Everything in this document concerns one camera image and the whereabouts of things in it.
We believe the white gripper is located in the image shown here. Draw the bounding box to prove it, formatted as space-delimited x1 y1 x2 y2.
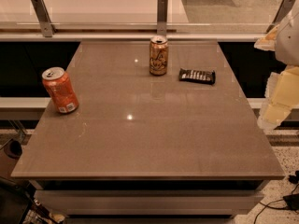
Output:
254 7 299 130

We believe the black rxbar chocolate bar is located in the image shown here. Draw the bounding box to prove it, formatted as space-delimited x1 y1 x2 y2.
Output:
178 69 216 85

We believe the gold patterned soda can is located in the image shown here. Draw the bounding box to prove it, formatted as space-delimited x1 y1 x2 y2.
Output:
149 35 168 76

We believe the red coke can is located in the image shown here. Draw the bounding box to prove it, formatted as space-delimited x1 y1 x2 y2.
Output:
42 67 78 114

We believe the black power adapter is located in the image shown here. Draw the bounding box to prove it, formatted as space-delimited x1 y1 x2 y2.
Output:
283 194 299 211

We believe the dark round stool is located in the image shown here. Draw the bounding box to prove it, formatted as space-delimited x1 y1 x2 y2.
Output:
4 139 22 160

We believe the right metal railing bracket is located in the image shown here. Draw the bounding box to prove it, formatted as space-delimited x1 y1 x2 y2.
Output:
267 0 296 32

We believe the metal railing bracket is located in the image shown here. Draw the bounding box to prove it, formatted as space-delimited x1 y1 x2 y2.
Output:
157 0 168 35
267 0 296 32
31 0 55 37

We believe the middle metal railing bracket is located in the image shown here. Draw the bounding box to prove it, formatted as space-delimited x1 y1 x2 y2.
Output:
157 0 168 35

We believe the black cable on floor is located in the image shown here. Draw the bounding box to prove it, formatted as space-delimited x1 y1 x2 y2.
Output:
252 184 299 224

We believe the left metal railing bracket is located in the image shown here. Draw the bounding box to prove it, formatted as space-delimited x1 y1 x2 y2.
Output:
31 0 55 37

